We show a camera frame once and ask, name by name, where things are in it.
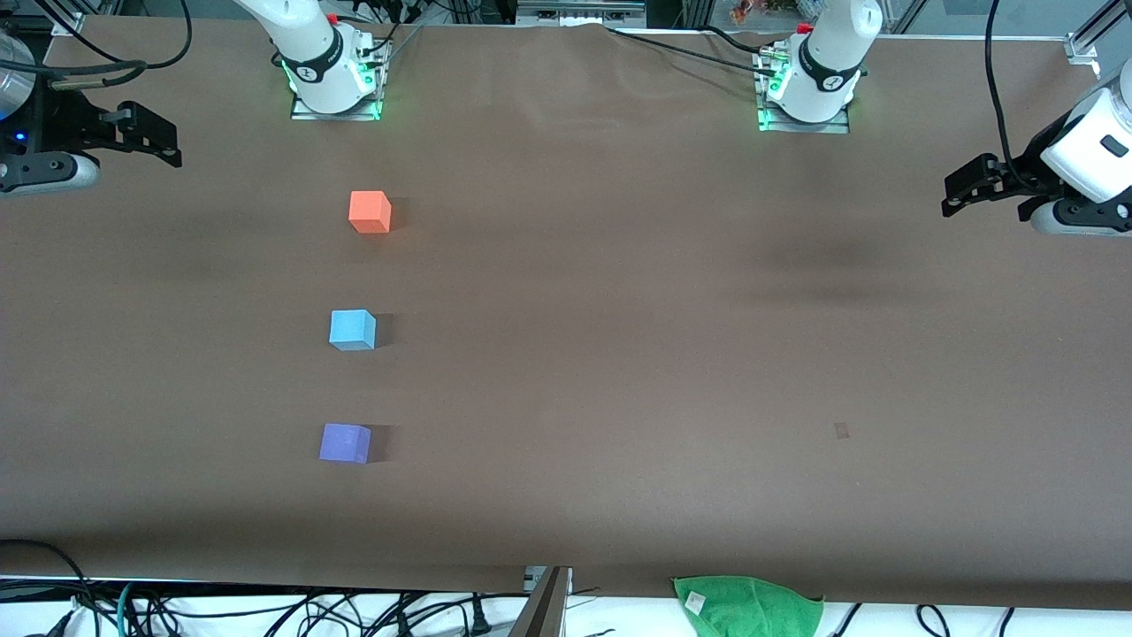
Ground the black cable across table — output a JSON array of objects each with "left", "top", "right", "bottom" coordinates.
[{"left": 604, "top": 25, "right": 781, "bottom": 79}]

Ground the purple foam block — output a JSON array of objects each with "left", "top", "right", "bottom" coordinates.
[{"left": 318, "top": 423, "right": 372, "bottom": 464}]

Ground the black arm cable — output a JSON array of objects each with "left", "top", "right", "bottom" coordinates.
[
  {"left": 984, "top": 0, "right": 1027, "bottom": 191},
  {"left": 0, "top": 0, "right": 193, "bottom": 91}
]

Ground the blue foam block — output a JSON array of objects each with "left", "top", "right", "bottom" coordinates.
[{"left": 329, "top": 309, "right": 378, "bottom": 352}]

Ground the orange foam block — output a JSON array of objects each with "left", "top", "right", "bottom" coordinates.
[{"left": 348, "top": 190, "right": 393, "bottom": 234}]

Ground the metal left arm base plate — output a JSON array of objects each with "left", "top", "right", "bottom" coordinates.
[{"left": 756, "top": 44, "right": 852, "bottom": 135}]

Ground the grey metal box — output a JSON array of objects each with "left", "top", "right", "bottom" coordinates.
[{"left": 517, "top": 0, "right": 646, "bottom": 27}]

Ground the grey metal post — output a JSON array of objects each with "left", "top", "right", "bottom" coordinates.
[{"left": 509, "top": 566, "right": 573, "bottom": 637}]

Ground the black looped floor cable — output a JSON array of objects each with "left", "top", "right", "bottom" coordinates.
[{"left": 0, "top": 538, "right": 98, "bottom": 637}]

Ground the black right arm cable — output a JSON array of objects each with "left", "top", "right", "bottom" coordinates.
[{"left": 0, "top": 0, "right": 193, "bottom": 91}]

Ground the green cloth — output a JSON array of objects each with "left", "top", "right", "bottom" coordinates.
[{"left": 672, "top": 575, "right": 825, "bottom": 637}]

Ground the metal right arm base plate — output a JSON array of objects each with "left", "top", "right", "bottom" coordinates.
[{"left": 290, "top": 35, "right": 392, "bottom": 122}]

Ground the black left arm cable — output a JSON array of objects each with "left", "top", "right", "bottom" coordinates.
[{"left": 984, "top": 0, "right": 1027, "bottom": 191}]

